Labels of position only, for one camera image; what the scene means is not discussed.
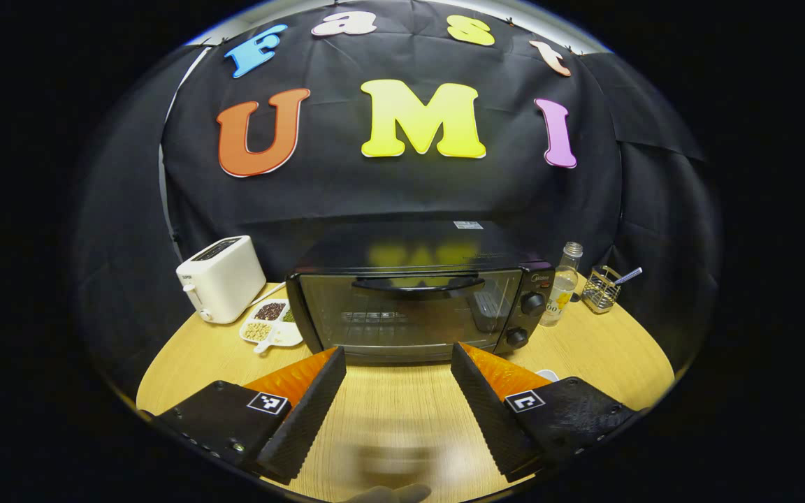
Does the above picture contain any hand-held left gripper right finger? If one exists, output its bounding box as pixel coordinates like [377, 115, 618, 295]
[450, 342, 644, 483]

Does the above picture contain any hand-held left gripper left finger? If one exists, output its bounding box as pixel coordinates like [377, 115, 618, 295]
[151, 347, 347, 484]

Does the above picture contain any black electric oven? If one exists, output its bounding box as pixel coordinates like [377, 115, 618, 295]
[287, 222, 556, 365]

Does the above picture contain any white divided grain plate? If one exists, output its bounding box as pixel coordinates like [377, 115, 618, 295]
[239, 299, 303, 354]

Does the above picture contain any clear glass bottle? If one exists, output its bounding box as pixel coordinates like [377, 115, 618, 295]
[541, 242, 583, 328]

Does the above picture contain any white toaster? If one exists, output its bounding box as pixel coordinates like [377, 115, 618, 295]
[176, 235, 267, 324]

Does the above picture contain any black backdrop cloth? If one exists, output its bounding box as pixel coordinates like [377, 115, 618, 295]
[71, 10, 725, 392]

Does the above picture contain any white toaster cable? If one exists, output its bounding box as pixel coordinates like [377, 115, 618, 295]
[249, 282, 288, 309]

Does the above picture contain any wire mesh basket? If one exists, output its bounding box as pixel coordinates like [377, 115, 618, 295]
[581, 265, 621, 313]

